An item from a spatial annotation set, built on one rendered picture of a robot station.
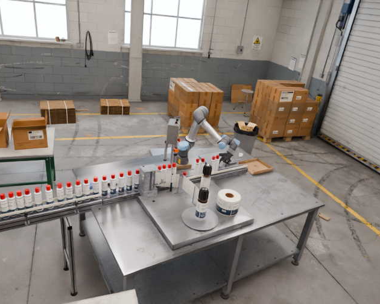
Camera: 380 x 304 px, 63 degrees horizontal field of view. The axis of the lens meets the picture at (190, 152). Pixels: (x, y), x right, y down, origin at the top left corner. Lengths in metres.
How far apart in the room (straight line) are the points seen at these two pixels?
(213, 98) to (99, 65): 3.05
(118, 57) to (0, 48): 2.48
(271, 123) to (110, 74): 4.10
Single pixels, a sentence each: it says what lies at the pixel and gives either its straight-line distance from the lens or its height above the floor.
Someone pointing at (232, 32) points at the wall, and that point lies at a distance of 8.88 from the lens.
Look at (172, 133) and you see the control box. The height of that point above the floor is 1.40.
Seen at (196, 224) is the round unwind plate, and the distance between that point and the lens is 2.56.
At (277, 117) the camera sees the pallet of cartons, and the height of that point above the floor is 0.59.
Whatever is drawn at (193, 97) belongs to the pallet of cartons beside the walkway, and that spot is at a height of 0.78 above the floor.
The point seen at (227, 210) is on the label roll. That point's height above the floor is 0.93.
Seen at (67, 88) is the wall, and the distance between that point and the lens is 8.17.
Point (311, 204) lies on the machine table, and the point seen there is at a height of 0.83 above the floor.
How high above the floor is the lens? 2.49
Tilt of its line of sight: 26 degrees down
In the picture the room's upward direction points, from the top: 7 degrees clockwise
